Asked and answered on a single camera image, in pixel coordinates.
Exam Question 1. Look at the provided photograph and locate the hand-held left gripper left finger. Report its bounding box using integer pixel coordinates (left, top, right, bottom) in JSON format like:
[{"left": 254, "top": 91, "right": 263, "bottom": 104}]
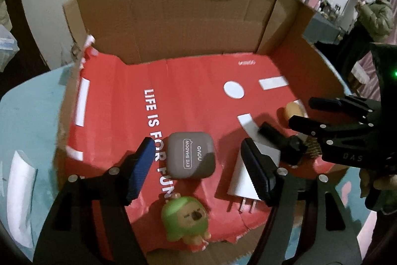
[{"left": 33, "top": 137, "right": 156, "bottom": 265}]

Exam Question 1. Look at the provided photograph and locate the red-lined cardboard box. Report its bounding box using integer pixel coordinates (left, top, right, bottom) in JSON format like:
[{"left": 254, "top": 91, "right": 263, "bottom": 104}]
[{"left": 54, "top": 0, "right": 351, "bottom": 265}]

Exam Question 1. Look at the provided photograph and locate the gold studded bottle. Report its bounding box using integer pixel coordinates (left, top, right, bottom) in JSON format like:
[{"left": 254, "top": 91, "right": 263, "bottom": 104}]
[{"left": 299, "top": 135, "right": 323, "bottom": 160}]

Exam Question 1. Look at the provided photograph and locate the white plug charger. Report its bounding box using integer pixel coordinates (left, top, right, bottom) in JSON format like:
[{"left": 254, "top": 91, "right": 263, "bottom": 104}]
[{"left": 226, "top": 141, "right": 281, "bottom": 213}]

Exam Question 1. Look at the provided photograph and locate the desk with dark cloth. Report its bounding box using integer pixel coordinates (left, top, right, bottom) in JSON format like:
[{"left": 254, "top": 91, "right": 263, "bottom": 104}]
[{"left": 302, "top": 12, "right": 357, "bottom": 45}]

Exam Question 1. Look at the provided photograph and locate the pink bed sheet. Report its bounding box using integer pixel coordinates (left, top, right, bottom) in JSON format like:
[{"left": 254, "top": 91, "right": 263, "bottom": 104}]
[{"left": 350, "top": 49, "right": 380, "bottom": 98}]

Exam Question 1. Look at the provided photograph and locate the person's right hand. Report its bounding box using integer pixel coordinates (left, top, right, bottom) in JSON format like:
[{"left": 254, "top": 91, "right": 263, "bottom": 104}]
[{"left": 360, "top": 170, "right": 397, "bottom": 216}]

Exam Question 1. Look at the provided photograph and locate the green and yellow toy figure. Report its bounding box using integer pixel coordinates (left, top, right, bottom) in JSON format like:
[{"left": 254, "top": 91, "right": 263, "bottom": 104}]
[{"left": 161, "top": 193, "right": 209, "bottom": 251}]

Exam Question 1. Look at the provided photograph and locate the grey-brown eyeshadow case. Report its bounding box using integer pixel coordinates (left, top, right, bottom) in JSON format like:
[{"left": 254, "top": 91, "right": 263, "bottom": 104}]
[{"left": 166, "top": 131, "right": 215, "bottom": 180}]

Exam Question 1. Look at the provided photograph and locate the white paper roll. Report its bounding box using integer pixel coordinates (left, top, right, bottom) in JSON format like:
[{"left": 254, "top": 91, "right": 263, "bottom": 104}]
[{"left": 6, "top": 150, "right": 38, "bottom": 248}]

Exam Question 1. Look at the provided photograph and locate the black square perfume bottle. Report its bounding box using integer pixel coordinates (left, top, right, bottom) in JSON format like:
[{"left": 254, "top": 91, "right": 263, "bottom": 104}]
[{"left": 258, "top": 121, "right": 309, "bottom": 166}]

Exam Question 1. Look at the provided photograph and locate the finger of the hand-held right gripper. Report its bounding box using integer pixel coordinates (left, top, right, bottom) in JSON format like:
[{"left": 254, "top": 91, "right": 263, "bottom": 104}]
[
  {"left": 308, "top": 94, "right": 380, "bottom": 124},
  {"left": 288, "top": 115, "right": 374, "bottom": 148}
]

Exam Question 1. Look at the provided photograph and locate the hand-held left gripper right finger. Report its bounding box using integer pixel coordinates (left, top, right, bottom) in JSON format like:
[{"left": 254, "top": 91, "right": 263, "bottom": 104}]
[{"left": 240, "top": 138, "right": 363, "bottom": 265}]

